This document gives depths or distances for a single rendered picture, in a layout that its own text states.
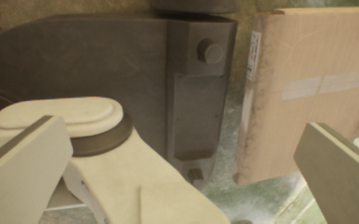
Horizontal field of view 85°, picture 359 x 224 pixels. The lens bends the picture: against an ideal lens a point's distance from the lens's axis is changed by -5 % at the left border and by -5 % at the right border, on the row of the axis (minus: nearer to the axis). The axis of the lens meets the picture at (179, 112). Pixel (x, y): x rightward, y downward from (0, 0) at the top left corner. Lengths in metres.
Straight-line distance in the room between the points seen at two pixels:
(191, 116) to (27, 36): 0.38
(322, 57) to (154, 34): 0.37
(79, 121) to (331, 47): 0.52
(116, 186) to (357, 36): 0.57
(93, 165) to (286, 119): 0.45
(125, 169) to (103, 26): 0.27
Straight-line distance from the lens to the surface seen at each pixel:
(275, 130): 0.58
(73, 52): 0.47
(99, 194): 0.29
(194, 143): 0.56
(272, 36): 0.45
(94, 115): 0.35
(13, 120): 0.39
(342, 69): 0.61
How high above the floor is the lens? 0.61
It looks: 57 degrees down
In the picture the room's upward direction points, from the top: 158 degrees clockwise
